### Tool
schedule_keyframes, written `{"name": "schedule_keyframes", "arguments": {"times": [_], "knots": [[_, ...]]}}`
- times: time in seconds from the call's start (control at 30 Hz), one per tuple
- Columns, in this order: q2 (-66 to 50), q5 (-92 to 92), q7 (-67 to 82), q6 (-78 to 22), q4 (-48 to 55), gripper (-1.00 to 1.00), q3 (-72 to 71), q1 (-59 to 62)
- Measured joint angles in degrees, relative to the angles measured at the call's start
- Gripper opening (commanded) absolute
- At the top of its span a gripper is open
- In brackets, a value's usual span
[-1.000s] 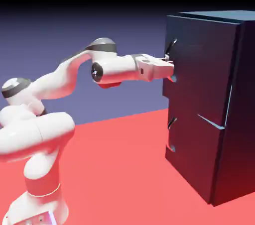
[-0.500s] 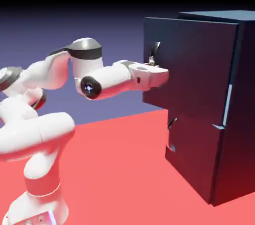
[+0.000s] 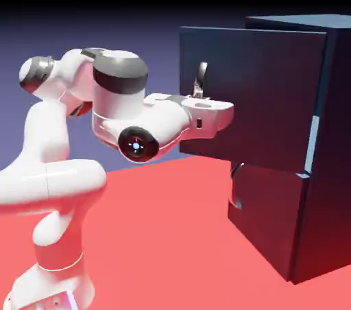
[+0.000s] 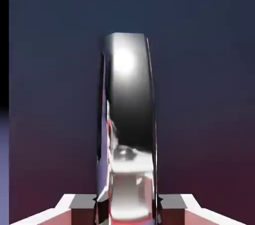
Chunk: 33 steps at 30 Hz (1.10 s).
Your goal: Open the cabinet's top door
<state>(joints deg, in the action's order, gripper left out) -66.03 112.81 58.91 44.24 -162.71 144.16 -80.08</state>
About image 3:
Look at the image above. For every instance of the small dark blue cabinet door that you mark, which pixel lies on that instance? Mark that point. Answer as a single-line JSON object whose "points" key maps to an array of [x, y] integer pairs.
{"points": [[268, 211]]}

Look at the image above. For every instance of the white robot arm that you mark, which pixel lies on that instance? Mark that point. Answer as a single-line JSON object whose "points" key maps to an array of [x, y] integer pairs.
{"points": [[54, 178]]}

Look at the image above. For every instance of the large dark blue cabinet door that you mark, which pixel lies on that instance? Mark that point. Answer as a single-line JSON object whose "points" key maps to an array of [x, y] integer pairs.
{"points": [[268, 82]]}

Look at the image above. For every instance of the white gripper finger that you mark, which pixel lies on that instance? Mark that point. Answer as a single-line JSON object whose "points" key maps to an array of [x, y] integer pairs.
{"points": [[198, 91]]}

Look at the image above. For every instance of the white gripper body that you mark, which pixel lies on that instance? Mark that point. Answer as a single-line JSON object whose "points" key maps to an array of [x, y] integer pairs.
{"points": [[219, 112]]}

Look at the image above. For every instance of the dark blue cabinet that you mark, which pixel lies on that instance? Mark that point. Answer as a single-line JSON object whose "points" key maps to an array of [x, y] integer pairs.
{"points": [[331, 151]]}

